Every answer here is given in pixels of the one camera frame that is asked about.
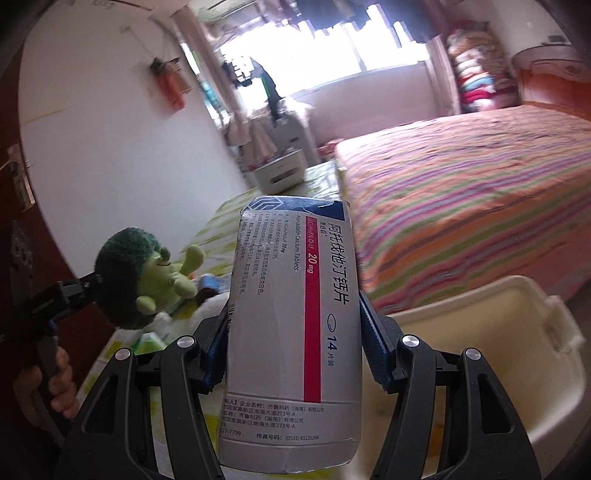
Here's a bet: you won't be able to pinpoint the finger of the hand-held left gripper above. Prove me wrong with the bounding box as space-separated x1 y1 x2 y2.
74 272 104 302

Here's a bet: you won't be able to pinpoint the white air conditioner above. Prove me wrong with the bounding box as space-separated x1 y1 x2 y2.
196 0 254 25

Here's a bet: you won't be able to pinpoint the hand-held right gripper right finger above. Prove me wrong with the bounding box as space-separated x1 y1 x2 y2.
358 293 543 480

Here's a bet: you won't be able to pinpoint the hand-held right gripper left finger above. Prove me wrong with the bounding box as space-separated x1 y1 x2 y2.
55 307 232 480

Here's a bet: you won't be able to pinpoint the pink bed headboard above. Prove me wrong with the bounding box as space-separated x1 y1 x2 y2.
510 44 586 110

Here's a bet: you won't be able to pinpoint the green white checkered mat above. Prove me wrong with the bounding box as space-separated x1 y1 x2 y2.
88 159 365 480

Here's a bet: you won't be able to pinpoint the dark hanging clothes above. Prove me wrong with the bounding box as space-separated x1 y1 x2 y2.
295 0 445 41

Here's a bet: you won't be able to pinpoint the dark red door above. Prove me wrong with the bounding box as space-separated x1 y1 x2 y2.
0 46 116 416

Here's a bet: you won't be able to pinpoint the person's left hand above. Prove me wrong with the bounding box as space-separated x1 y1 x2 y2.
14 346 75 421

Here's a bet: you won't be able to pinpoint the pale green packet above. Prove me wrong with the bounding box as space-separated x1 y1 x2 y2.
133 331 172 357

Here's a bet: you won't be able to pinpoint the dark hanging garment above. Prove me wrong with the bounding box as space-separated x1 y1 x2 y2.
250 56 291 121

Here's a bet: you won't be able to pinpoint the white medicine box red stripe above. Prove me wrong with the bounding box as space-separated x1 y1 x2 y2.
218 195 363 476

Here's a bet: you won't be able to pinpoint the metal door handle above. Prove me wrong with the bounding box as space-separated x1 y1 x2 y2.
1 143 34 206

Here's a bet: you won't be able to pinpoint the white nightstand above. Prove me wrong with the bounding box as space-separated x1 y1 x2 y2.
252 151 308 189

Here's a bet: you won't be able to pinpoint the striped bed blanket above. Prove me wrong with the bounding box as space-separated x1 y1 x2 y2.
335 104 591 317

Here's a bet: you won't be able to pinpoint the stack of folded quilts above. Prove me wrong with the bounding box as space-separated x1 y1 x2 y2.
445 30 519 114

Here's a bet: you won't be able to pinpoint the white appliance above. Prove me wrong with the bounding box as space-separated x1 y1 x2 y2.
271 99 320 163

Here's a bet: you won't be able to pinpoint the green plush toy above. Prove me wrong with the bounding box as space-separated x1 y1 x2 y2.
93 228 206 330

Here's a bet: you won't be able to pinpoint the white plastic bin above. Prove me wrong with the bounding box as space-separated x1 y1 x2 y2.
392 275 589 480

